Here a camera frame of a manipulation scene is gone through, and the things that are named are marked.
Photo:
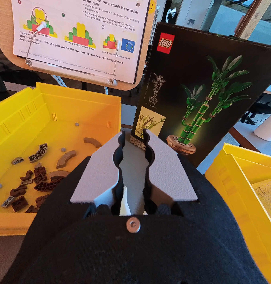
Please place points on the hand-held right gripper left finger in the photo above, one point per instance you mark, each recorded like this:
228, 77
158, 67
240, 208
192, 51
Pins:
97, 177

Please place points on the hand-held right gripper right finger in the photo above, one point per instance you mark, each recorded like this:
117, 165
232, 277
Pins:
171, 177

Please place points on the yellow plastic bin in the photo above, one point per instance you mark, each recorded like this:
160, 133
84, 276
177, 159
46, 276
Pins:
226, 177
71, 104

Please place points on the tan arch brick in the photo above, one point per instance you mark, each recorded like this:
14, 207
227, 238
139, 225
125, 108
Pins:
92, 142
66, 158
58, 174

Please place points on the white paper packet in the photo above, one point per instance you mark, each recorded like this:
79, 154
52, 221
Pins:
124, 204

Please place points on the pile of small brown bricks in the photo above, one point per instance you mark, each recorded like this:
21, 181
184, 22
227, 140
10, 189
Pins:
41, 178

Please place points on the grey curved stud plate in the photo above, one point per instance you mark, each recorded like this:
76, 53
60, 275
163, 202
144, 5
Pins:
38, 153

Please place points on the grey table with wooden edge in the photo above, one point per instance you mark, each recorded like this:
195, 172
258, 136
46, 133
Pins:
246, 133

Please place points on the brown paper bag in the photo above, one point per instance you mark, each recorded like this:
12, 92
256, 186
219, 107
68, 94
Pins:
266, 204

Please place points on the white board stand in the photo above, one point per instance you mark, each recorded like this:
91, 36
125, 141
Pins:
58, 81

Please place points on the white bottle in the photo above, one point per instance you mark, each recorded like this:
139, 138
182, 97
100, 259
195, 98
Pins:
267, 128

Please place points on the black office chair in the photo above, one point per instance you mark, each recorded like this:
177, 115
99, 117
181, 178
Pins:
259, 108

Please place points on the black toy set box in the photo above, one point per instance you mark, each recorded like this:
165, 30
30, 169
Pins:
193, 66

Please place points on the printed instruction sheet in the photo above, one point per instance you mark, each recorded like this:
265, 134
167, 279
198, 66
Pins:
82, 22

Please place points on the instruction sheet on clipboard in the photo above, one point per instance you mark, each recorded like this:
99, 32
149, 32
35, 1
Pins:
4, 33

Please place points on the yellow smiley sticker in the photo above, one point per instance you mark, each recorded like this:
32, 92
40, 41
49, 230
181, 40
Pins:
152, 6

